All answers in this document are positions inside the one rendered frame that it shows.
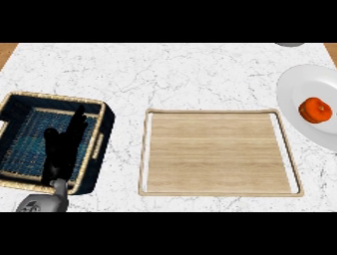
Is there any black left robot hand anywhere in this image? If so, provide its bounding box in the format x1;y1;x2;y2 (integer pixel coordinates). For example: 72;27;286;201
41;104;91;187

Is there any orange squash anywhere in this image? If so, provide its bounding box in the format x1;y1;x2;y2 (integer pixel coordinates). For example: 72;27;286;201
297;97;333;125

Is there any white plate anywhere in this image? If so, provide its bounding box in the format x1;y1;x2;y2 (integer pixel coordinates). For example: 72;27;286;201
274;64;337;154

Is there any pale wooden tray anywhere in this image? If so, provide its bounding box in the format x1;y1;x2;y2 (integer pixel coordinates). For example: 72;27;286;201
137;108;305;197

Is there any dark blue wicker basket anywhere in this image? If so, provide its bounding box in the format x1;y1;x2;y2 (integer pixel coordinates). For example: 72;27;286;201
0;91;116;196

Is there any grey round object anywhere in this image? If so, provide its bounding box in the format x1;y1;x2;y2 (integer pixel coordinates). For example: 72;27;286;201
273;42;307;48

